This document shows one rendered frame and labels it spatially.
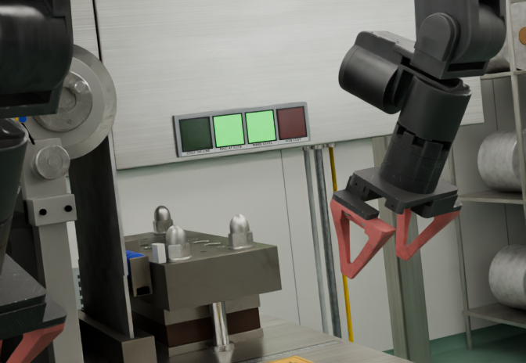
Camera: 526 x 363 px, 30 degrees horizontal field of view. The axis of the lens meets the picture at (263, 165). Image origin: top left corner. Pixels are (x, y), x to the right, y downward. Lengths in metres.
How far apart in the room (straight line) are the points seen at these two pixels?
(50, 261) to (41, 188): 0.09
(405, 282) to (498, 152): 2.46
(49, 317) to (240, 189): 3.60
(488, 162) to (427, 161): 3.57
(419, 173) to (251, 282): 0.43
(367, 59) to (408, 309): 1.16
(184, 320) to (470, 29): 0.63
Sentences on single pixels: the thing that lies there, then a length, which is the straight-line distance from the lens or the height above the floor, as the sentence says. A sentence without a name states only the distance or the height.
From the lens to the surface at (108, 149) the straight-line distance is 1.27.
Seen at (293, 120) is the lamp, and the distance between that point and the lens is 1.72.
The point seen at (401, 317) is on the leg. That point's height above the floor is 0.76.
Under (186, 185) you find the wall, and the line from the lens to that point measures 4.13.
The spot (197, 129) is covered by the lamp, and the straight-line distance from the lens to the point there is 1.65.
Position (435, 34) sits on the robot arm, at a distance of 0.89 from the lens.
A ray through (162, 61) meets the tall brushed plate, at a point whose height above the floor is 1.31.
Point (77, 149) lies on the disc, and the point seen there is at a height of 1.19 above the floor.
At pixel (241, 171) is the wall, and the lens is 4.22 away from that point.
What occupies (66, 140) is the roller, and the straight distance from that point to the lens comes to 1.24.
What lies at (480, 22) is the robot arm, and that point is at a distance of 0.90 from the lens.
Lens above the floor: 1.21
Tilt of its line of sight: 3 degrees down
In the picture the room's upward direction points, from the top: 6 degrees counter-clockwise
